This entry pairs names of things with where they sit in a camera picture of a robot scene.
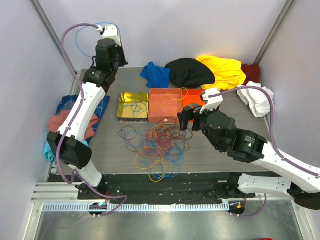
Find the orange thin cable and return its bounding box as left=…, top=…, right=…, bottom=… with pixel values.
left=134, top=122, right=193, bottom=183
left=152, top=86, right=188, bottom=118

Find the light blue thin cable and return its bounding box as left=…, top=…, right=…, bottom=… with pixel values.
left=122, top=94, right=148, bottom=118

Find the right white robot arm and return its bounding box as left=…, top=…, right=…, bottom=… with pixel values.
left=177, top=106, right=320, bottom=210

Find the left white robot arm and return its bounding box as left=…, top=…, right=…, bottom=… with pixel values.
left=47, top=36, right=127, bottom=200

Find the orange plastic box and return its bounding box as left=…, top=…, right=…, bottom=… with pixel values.
left=179, top=89, right=205, bottom=122

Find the salmon pink plastic box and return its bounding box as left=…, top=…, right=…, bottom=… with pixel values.
left=148, top=88, right=182, bottom=124

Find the black cloth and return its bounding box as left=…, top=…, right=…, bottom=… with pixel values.
left=165, top=58, right=216, bottom=89

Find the yellow cloth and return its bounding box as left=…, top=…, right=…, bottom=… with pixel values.
left=195, top=55, right=247, bottom=91

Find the gold metal tin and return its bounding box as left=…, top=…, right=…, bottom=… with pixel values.
left=116, top=92, right=150, bottom=123

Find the white cloth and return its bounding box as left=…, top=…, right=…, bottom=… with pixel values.
left=237, top=88, right=271, bottom=118

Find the dark red cloth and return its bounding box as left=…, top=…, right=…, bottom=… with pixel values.
left=241, top=64, right=261, bottom=86

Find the salmon red cloth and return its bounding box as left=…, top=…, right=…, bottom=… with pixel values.
left=47, top=110, right=99, bottom=143

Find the teal cloth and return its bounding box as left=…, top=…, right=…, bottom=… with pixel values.
left=43, top=139, right=88, bottom=162

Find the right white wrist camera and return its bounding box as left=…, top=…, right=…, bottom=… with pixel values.
left=200, top=87, right=223, bottom=114

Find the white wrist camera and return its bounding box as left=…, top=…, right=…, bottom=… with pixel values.
left=96, top=23, right=122, bottom=46
left=200, top=87, right=223, bottom=114

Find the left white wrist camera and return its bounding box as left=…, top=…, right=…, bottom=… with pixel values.
left=96, top=23, right=122, bottom=46

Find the red thin cable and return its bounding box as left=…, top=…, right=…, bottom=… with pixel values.
left=149, top=127, right=181, bottom=156

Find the dark brown thin cable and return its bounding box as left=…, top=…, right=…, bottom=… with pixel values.
left=116, top=122, right=193, bottom=156

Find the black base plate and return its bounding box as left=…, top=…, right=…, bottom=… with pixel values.
left=77, top=171, right=256, bottom=205

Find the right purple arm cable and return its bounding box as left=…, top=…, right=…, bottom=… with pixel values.
left=207, top=86, right=320, bottom=178

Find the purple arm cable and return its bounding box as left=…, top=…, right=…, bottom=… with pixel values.
left=207, top=86, right=320, bottom=178
left=55, top=23, right=128, bottom=218

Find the white slotted cable duct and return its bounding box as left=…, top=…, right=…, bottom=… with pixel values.
left=42, top=201, right=230, bottom=213

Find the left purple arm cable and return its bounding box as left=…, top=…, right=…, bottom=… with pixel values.
left=55, top=23, right=128, bottom=218

